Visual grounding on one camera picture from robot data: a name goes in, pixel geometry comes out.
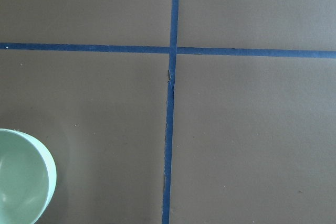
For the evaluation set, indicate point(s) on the light green bowl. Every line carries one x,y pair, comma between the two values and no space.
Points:
28,177

